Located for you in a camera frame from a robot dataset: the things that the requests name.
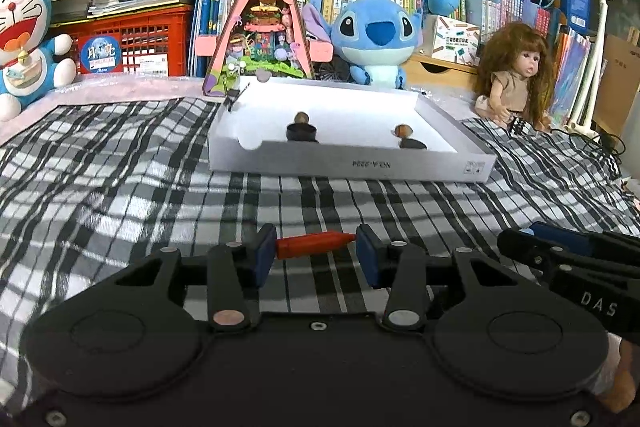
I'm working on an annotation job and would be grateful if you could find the white shallow cardboard box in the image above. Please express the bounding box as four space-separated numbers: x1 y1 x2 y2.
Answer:
207 77 496 183

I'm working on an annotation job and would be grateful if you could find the red plastic crate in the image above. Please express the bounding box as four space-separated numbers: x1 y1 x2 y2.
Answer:
49 4 192 76

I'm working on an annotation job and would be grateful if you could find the brown haired baby doll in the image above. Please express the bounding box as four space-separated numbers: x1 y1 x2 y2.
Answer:
474 22 553 131

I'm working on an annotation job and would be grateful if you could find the black white plaid cloth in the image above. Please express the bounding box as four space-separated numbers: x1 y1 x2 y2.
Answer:
1 98 639 413

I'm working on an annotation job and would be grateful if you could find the white patterned box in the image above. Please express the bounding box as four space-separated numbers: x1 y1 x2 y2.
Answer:
430 15 480 66

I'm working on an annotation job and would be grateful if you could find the pink triangular diorama house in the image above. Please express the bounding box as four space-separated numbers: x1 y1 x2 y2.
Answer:
203 0 333 98

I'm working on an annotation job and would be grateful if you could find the person's right hand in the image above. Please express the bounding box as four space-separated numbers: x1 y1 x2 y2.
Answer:
598 339 639 413

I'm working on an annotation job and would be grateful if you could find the wooden drawer box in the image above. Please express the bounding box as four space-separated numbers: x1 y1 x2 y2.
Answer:
402 53 477 90

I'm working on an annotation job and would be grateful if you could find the Doraemon plush toy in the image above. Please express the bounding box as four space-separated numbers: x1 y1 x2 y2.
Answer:
0 0 77 121

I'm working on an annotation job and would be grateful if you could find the blue Stitch plush toy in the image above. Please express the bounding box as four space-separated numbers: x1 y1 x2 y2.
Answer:
302 0 422 90

